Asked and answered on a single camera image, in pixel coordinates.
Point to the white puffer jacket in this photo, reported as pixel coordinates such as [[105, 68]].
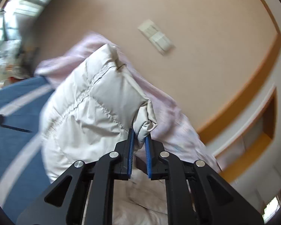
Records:
[[91, 111]]

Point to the white wall socket plate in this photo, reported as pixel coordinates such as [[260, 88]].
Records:
[[148, 28]]

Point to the pink floral duvet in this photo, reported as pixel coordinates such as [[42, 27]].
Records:
[[174, 129]]

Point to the orange wooden headboard frame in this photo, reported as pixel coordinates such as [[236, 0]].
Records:
[[212, 128]]

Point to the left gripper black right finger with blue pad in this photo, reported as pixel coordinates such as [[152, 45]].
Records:
[[195, 193]]

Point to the white wall switch plate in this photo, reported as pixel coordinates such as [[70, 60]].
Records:
[[161, 42]]

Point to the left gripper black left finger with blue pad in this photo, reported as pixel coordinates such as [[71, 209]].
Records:
[[83, 194]]

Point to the blue white striped bedsheet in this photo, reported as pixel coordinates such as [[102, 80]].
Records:
[[20, 142]]

